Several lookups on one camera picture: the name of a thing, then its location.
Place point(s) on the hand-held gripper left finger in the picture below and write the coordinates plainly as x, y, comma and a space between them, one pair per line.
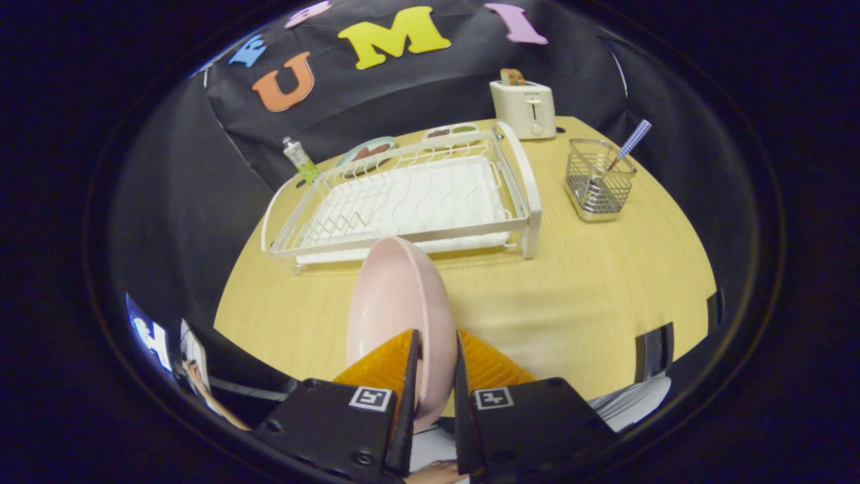
336, 423

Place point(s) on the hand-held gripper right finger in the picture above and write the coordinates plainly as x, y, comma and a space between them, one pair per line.
531, 423

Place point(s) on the pink plate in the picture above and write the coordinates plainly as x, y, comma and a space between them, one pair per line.
400, 296

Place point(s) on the pale green plate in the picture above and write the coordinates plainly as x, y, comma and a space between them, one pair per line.
385, 143

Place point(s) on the person's white clothing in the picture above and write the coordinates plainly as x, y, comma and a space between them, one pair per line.
631, 403

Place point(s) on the black chair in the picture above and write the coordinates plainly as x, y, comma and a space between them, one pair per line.
655, 353

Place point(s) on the bright screen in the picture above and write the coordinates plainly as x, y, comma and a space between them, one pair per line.
149, 334

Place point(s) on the clear bottle with green liquid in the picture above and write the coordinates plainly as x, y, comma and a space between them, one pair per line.
300, 161

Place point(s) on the brown sausage piece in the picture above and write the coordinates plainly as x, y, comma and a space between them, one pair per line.
378, 149
361, 156

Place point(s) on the white divided food tray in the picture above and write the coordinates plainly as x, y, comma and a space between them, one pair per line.
450, 131

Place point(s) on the white toaster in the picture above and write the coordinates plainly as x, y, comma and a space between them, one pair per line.
527, 111

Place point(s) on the black backdrop cloth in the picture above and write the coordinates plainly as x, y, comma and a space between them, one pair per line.
416, 87

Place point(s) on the brown toast slice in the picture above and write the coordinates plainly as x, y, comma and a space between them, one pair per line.
512, 76

